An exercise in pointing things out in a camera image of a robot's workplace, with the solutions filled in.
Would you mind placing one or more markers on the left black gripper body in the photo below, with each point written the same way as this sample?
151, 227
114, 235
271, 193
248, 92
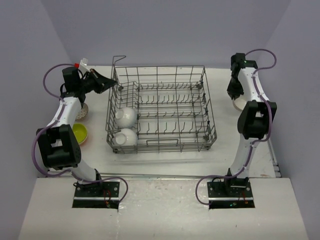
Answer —
91, 84

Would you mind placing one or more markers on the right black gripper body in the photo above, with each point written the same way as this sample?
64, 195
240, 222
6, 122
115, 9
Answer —
235, 87

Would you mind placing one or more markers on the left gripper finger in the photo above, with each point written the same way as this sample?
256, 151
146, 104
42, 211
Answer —
100, 78
107, 85

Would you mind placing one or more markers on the beige ceramic bowl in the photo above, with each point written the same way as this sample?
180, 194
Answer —
239, 103

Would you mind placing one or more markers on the brown patterned bowl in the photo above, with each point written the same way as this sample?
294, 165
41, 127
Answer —
83, 112

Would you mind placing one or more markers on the white bowl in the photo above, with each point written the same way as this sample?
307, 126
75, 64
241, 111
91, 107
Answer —
125, 137
125, 117

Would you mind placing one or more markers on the yellow-green bowl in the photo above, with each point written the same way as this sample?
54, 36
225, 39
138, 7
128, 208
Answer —
80, 131

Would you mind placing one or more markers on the grey wire dish rack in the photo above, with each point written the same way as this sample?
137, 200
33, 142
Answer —
172, 103

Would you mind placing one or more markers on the orange bowl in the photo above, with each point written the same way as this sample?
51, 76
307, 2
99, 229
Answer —
86, 141

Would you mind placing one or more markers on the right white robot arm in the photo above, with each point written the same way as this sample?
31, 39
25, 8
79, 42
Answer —
255, 121

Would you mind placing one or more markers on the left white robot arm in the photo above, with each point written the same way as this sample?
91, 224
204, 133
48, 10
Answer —
55, 150

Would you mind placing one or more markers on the white bowl front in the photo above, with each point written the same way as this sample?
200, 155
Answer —
125, 137

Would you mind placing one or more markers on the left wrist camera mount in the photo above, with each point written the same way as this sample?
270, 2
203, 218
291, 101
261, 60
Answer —
82, 65

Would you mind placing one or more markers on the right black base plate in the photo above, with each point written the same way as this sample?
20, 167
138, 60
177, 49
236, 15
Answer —
235, 193

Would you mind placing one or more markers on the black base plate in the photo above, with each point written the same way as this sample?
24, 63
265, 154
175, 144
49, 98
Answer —
235, 193
103, 195

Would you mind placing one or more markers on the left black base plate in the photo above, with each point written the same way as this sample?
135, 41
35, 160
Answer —
103, 195

